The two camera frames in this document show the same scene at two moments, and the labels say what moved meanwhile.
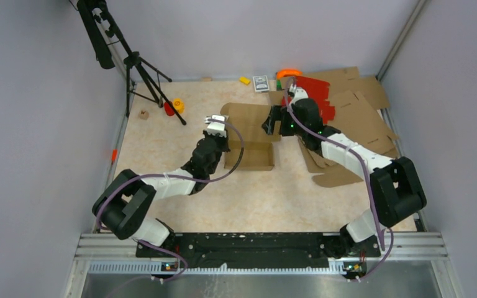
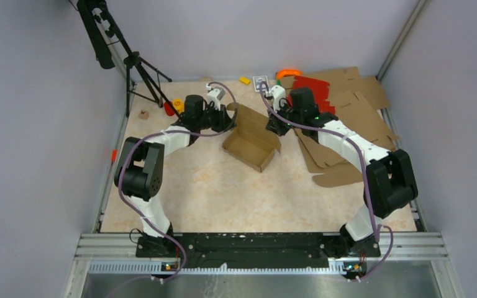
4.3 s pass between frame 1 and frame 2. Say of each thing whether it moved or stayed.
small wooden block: stayed
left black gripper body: moved
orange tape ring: stayed
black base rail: stayed
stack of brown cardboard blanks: stayed
